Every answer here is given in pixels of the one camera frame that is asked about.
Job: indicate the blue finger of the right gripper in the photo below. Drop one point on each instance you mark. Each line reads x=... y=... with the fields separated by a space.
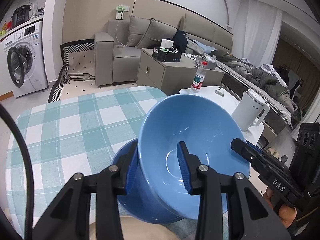
x=245 y=149

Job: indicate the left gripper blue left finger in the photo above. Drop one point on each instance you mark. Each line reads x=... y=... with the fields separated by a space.
x=132 y=165

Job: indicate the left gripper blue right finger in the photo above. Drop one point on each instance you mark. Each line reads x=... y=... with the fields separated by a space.
x=183 y=157

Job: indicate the beige plate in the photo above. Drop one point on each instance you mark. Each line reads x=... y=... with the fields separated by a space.
x=130 y=228

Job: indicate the person right hand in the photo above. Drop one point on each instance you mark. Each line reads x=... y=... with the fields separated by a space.
x=286 y=214

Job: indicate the white kettle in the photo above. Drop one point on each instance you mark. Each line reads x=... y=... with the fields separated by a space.
x=250 y=111

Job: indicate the teal checkered tablecloth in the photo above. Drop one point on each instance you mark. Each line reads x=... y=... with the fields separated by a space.
x=80 y=134

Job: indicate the clear water bottle red cap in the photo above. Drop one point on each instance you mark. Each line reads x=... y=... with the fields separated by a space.
x=199 y=77

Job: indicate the patterned floor mat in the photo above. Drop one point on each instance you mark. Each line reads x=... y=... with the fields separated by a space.
x=65 y=77

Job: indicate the grey sofa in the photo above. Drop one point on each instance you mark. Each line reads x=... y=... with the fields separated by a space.
x=115 y=62

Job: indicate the black box on cabinet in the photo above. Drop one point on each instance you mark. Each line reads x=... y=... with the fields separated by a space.
x=166 y=55

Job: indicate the white tissue box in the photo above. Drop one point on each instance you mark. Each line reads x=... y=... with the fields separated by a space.
x=165 y=43

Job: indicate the grey cushion right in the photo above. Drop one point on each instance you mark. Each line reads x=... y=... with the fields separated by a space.
x=155 y=33

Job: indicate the grey cushion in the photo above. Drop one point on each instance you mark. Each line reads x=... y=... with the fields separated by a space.
x=155 y=33
x=137 y=28

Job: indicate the grey cushion left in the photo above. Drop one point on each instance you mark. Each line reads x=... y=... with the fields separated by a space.
x=137 y=28

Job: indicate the white washing machine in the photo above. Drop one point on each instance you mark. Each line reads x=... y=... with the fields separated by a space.
x=24 y=60

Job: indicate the black pressure cooker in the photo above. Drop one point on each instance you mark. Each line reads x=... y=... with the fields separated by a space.
x=20 y=15

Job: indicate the white wall socket charger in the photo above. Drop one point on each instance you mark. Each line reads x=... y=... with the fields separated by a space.
x=120 y=10

